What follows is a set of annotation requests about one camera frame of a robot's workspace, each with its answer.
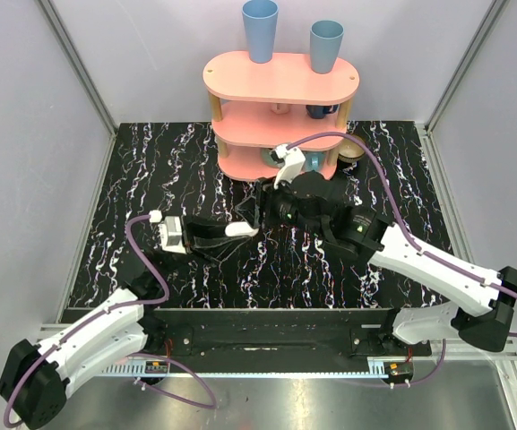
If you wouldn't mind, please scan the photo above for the right light blue cup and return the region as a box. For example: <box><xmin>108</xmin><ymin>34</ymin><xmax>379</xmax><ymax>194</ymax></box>
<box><xmin>309</xmin><ymin>20</ymin><xmax>344</xmax><ymax>74</ymax></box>

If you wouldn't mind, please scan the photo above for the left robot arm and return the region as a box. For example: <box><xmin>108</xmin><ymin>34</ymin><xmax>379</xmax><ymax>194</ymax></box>
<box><xmin>0</xmin><ymin>210</ymin><xmax>258</xmax><ymax>429</ymax></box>

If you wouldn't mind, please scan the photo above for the pink three-tier wooden shelf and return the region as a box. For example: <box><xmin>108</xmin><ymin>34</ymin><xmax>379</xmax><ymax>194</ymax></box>
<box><xmin>202</xmin><ymin>51</ymin><xmax>360</xmax><ymax>182</ymax></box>

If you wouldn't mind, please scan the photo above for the light blue cup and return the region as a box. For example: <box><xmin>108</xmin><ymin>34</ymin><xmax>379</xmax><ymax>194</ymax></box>
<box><xmin>242</xmin><ymin>0</ymin><xmax>279</xmax><ymax>64</ymax></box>
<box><xmin>309</xmin><ymin>20</ymin><xmax>344</xmax><ymax>74</ymax></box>

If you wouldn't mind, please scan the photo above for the teal glazed ceramic mug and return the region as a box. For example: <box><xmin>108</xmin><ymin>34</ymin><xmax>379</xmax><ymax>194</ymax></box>
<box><xmin>260</xmin><ymin>148</ymin><xmax>280</xmax><ymax>168</ymax></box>

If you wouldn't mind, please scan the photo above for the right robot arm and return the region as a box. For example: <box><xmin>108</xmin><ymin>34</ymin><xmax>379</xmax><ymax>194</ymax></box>
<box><xmin>236</xmin><ymin>172</ymin><xmax>517</xmax><ymax>356</ymax></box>

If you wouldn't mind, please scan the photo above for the pink mug on shelf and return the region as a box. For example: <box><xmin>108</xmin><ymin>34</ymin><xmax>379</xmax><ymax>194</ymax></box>
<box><xmin>271</xmin><ymin>103</ymin><xmax>290</xmax><ymax>115</ymax></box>

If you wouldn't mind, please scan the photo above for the dark blue mug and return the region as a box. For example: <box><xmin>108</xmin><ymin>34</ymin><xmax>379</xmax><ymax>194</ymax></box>
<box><xmin>306</xmin><ymin>105</ymin><xmax>340</xmax><ymax>119</ymax></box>

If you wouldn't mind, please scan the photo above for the right orange connector board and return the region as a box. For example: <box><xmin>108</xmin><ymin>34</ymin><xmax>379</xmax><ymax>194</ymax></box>
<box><xmin>386</xmin><ymin>362</ymin><xmax>413</xmax><ymax>377</ymax></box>

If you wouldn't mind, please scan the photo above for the purple cable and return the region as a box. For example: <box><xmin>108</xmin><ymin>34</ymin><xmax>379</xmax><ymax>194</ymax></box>
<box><xmin>284</xmin><ymin>131</ymin><xmax>517</xmax><ymax>388</ymax></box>
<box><xmin>3</xmin><ymin>211</ymin><xmax>217</xmax><ymax>426</ymax></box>

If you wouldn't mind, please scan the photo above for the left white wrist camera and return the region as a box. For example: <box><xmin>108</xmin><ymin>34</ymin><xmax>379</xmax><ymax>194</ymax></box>
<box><xmin>158</xmin><ymin>216</ymin><xmax>187</xmax><ymax>254</ymax></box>

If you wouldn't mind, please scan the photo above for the left orange connector board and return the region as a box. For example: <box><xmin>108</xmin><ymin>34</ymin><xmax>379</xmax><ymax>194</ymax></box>
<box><xmin>144</xmin><ymin>359</ymin><xmax>168</xmax><ymax>374</ymax></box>

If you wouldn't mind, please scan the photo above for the left light blue cup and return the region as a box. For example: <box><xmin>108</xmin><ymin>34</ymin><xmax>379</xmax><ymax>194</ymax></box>
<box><xmin>242</xmin><ymin>0</ymin><xmax>279</xmax><ymax>64</ymax></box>

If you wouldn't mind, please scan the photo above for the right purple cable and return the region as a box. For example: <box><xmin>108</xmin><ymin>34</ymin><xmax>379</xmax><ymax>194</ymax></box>
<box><xmin>284</xmin><ymin>131</ymin><xmax>517</xmax><ymax>388</ymax></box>

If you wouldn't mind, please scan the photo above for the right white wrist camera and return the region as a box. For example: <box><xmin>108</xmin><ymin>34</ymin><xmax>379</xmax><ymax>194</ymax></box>
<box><xmin>271</xmin><ymin>143</ymin><xmax>306</xmax><ymax>189</ymax></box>

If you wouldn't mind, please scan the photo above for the white oval pebble case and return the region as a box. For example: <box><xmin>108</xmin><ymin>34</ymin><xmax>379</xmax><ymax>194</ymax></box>
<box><xmin>224</xmin><ymin>221</ymin><xmax>259</xmax><ymax>237</ymax></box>

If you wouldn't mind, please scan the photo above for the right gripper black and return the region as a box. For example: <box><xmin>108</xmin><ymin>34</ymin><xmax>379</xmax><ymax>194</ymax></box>
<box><xmin>235</xmin><ymin>170</ymin><xmax>328</xmax><ymax>240</ymax></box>

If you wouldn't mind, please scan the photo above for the brown ceramic bowl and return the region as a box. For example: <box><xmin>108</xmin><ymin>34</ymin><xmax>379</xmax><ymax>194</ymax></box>
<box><xmin>338</xmin><ymin>135</ymin><xmax>366</xmax><ymax>165</ymax></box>

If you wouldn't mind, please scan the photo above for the blue butterfly mug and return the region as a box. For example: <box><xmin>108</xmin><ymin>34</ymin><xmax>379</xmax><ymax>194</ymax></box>
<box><xmin>304</xmin><ymin>151</ymin><xmax>325</xmax><ymax>172</ymax></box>

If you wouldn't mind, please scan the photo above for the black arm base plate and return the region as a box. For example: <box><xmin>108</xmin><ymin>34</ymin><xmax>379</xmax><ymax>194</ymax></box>
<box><xmin>140</xmin><ymin>309</ymin><xmax>432</xmax><ymax>358</ymax></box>

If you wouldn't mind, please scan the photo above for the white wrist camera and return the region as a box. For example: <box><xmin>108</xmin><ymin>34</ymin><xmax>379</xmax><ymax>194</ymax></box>
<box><xmin>158</xmin><ymin>216</ymin><xmax>187</xmax><ymax>254</ymax></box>
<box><xmin>271</xmin><ymin>143</ymin><xmax>306</xmax><ymax>189</ymax></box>

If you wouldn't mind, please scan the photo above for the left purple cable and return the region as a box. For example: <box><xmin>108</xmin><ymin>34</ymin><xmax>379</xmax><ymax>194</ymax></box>
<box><xmin>3</xmin><ymin>211</ymin><xmax>217</xmax><ymax>426</ymax></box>

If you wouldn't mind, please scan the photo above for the orange connector board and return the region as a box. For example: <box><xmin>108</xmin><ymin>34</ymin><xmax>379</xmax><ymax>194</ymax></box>
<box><xmin>386</xmin><ymin>362</ymin><xmax>413</xmax><ymax>377</ymax></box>
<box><xmin>144</xmin><ymin>359</ymin><xmax>168</xmax><ymax>374</ymax></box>

